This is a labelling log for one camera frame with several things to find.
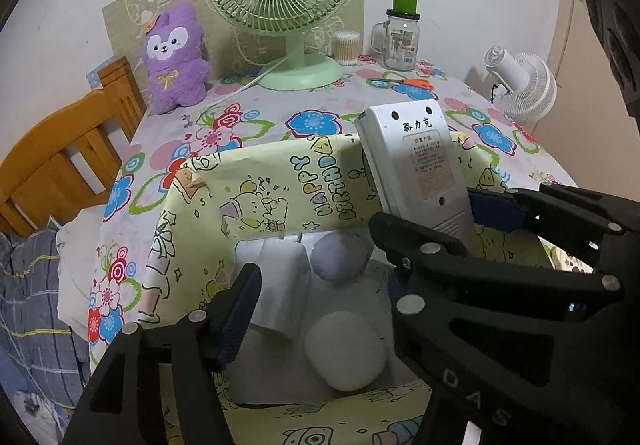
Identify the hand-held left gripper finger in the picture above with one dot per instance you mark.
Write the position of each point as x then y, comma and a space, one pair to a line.
240, 310

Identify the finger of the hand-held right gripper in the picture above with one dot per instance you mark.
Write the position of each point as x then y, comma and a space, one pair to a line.
492, 210
450, 265

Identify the white charger adapter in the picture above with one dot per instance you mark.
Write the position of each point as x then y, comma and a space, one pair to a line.
275, 275

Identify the white electronic device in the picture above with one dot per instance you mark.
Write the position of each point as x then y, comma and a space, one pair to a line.
415, 160

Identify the small lavender oval case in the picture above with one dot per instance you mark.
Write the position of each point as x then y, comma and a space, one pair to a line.
340, 257

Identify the white oval case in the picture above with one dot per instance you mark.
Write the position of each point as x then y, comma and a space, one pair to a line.
345, 350

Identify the yellow printed storage box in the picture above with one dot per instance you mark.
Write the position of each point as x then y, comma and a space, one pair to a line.
280, 185

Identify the white standing fan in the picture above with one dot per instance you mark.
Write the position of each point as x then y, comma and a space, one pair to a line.
530, 85

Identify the beige door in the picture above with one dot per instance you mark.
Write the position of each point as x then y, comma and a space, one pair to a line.
580, 90

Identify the white pillow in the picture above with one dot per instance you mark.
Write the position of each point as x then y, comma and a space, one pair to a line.
80, 255

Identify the glass mug jar green lid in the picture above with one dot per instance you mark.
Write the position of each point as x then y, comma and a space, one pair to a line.
400, 40

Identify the floral tablecloth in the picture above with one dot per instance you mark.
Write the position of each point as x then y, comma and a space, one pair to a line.
280, 100

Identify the plaid blanket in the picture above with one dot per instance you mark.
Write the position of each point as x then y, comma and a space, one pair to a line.
25, 305

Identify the cotton swab container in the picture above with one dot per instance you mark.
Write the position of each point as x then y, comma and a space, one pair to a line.
346, 49

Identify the light patterned bedding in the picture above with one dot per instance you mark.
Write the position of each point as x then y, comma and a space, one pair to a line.
35, 415

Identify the wooden bed headboard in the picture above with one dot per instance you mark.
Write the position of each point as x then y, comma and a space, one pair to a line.
65, 155

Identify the purple plush toy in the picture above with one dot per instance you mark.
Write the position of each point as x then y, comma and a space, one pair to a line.
175, 70

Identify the blue paper sheet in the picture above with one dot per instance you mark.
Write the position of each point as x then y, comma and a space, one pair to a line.
95, 77

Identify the beige printed board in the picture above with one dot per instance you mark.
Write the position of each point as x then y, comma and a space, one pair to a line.
125, 15

